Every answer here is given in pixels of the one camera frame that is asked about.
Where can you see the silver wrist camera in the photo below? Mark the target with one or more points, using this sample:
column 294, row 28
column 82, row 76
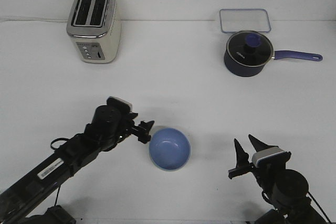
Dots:
column 123, row 106
column 263, row 155

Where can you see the glass pot lid blue knob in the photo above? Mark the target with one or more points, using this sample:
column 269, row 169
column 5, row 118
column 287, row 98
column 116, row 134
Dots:
column 249, row 48

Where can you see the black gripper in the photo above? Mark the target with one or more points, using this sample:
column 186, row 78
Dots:
column 244, row 166
column 111, row 126

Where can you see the blue bowl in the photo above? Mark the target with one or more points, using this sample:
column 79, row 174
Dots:
column 169, row 149

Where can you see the cream and steel toaster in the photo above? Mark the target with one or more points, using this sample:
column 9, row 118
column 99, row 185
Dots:
column 94, row 27

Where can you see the dark blue saucepan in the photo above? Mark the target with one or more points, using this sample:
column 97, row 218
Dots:
column 245, row 71

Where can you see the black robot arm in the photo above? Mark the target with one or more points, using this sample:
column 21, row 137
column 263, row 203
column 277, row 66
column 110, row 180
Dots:
column 29, row 191
column 286, row 190

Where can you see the green bowl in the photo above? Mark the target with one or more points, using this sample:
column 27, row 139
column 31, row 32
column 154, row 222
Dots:
column 156, row 128

